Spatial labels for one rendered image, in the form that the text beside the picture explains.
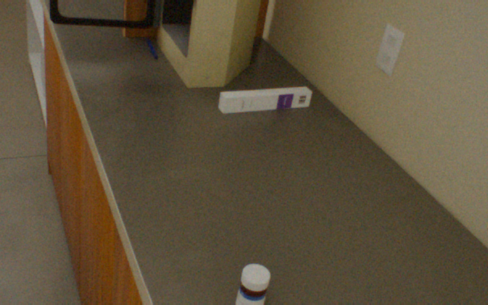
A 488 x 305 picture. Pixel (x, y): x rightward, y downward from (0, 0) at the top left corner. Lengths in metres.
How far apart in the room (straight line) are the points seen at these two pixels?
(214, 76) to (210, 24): 0.15
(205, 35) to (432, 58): 0.58
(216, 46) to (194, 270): 0.74
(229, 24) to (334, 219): 0.63
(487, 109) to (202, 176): 0.61
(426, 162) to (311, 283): 0.52
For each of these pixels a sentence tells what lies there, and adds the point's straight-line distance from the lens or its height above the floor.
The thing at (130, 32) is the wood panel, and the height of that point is 0.95.
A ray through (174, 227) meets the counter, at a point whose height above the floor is 0.94.
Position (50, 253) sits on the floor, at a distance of 2.42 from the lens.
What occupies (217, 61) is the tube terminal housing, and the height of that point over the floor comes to 1.02.
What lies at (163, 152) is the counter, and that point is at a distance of 1.28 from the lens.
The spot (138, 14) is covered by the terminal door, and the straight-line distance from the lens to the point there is 1.81.
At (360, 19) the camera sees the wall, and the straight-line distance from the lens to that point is 1.61.
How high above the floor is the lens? 1.63
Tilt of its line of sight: 31 degrees down
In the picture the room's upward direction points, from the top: 10 degrees clockwise
